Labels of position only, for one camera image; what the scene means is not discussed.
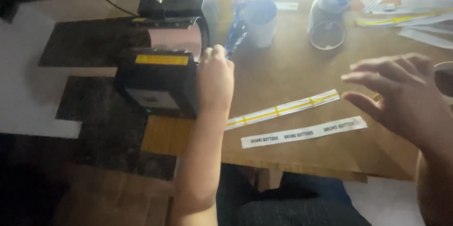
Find small white paper strip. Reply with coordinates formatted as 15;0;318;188
275;2;299;11

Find black mug heat press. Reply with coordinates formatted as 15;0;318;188
114;0;210;119

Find person's dark trousers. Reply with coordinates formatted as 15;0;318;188
216;163;373;226

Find paper strip with yellow lines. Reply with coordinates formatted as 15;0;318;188
226;89;340;131

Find person's right hand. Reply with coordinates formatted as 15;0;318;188
341;53;453;152

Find person's left hand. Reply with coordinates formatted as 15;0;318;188
197;45;235;114

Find long yellow lined paper strips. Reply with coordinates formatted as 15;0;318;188
355;8;453;28

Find black power cable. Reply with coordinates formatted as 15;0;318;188
98;0;139;17

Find dark round object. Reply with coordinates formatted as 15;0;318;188
433;61;453;98

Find white paper strip black print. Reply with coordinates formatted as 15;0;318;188
241;116;368;149

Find white mug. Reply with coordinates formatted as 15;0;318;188
243;0;279;48

